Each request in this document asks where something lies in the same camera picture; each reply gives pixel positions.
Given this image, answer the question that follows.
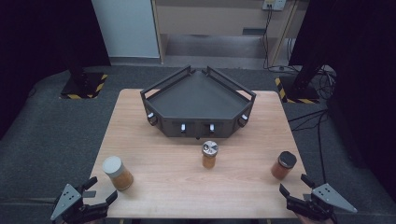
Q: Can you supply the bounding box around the white wall power outlet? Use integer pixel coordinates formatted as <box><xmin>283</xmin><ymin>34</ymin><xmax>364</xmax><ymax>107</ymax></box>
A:
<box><xmin>262</xmin><ymin>0</ymin><xmax>288</xmax><ymax>12</ymax></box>

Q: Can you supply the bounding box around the black cable bundle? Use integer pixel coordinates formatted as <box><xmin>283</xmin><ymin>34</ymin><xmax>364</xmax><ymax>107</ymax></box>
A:
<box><xmin>314</xmin><ymin>64</ymin><xmax>338</xmax><ymax>101</ymax></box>

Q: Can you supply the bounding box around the black corner shelf rack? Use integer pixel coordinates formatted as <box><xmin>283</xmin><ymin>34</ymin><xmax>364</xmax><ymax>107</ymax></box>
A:
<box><xmin>139</xmin><ymin>64</ymin><xmax>257</xmax><ymax>139</ymax></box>

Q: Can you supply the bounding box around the black curtain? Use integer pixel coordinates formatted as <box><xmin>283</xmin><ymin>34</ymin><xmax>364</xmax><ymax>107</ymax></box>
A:
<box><xmin>0</xmin><ymin>0</ymin><xmax>112</xmax><ymax>139</ymax></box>
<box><xmin>288</xmin><ymin>0</ymin><xmax>396</xmax><ymax>200</ymax></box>

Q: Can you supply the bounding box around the black cable from outlet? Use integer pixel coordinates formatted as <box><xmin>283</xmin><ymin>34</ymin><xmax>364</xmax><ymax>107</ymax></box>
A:
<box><xmin>262</xmin><ymin>6</ymin><xmax>297</xmax><ymax>74</ymax></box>

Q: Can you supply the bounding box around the wooden cabinet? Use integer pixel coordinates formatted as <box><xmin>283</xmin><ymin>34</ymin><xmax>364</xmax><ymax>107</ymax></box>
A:
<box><xmin>150</xmin><ymin>0</ymin><xmax>309</xmax><ymax>67</ymax></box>

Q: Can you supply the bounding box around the black floor cable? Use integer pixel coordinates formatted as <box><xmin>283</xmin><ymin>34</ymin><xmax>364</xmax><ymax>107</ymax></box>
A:
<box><xmin>288</xmin><ymin>108</ymin><xmax>330</xmax><ymax>185</ymax></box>

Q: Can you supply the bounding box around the black stand with striped base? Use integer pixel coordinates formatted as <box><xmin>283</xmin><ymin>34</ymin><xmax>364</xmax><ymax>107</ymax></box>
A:
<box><xmin>60</xmin><ymin>46</ymin><xmax>109</xmax><ymax>100</ymax></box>
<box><xmin>274</xmin><ymin>59</ymin><xmax>328</xmax><ymax>105</ymax></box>

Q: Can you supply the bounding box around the black-lid spice jar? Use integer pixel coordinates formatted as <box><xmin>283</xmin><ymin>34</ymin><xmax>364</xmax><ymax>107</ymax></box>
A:
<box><xmin>270</xmin><ymin>150</ymin><xmax>298</xmax><ymax>181</ymax></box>

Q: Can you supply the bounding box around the white-lid spice jar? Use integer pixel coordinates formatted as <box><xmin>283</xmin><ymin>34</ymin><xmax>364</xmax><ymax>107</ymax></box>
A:
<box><xmin>102</xmin><ymin>155</ymin><xmax>134</xmax><ymax>191</ymax></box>

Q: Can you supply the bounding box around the white panel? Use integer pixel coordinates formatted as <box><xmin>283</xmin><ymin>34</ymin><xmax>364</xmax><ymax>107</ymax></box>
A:
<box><xmin>91</xmin><ymin>0</ymin><xmax>162</xmax><ymax>59</ymax></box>

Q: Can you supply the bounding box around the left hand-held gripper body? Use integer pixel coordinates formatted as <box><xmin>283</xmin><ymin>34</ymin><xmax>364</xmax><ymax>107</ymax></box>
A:
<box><xmin>50</xmin><ymin>183</ymin><xmax>108</xmax><ymax>224</ymax></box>

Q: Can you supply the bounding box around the person's right hand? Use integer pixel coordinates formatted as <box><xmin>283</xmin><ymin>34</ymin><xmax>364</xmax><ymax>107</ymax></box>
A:
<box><xmin>293</xmin><ymin>213</ymin><xmax>335</xmax><ymax>224</ymax></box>

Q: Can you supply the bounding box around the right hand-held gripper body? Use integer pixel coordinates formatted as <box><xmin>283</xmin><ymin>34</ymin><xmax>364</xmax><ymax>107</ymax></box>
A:
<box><xmin>286</xmin><ymin>182</ymin><xmax>359</xmax><ymax>222</ymax></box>

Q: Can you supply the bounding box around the silver-lid spice jar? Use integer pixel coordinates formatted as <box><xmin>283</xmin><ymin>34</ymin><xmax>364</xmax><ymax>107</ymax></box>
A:
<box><xmin>201</xmin><ymin>140</ymin><xmax>219</xmax><ymax>170</ymax></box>

